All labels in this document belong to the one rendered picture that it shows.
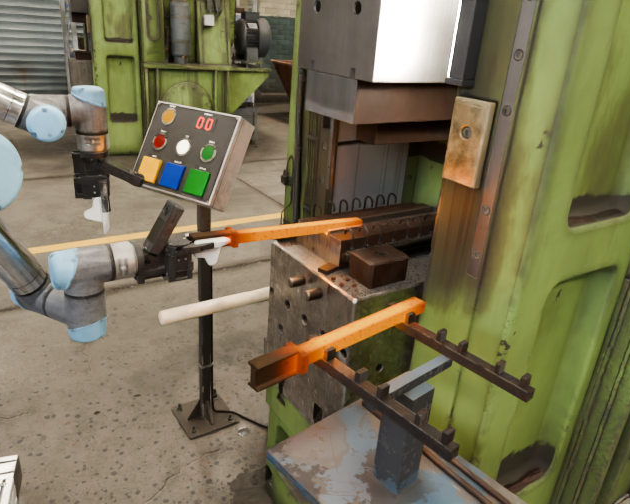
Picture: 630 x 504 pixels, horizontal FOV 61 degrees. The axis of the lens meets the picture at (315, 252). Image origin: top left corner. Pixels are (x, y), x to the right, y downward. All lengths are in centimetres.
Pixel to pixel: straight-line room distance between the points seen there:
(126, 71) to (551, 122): 535
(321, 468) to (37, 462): 134
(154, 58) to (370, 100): 485
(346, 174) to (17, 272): 90
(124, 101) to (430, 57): 507
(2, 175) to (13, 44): 815
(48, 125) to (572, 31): 102
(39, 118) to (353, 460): 94
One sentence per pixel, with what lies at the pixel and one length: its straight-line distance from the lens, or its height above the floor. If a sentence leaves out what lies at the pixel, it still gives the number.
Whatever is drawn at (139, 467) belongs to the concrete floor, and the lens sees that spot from 212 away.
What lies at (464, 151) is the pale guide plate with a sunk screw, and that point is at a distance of 116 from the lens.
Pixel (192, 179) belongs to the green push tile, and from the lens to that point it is 166.
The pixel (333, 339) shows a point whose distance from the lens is 93.
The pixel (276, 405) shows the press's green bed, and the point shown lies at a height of 40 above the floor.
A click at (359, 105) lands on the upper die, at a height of 131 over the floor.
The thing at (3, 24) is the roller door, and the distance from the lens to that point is 902.
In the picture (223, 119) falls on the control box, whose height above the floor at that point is 118.
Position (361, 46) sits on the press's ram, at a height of 143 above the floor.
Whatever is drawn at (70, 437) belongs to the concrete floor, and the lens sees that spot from 229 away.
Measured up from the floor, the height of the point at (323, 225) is 101.
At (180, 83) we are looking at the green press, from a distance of 609.
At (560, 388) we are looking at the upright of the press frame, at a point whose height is 62.
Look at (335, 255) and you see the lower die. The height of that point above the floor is 95.
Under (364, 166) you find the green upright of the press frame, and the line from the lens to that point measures 163.
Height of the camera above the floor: 148
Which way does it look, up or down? 23 degrees down
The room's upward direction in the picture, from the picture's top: 5 degrees clockwise
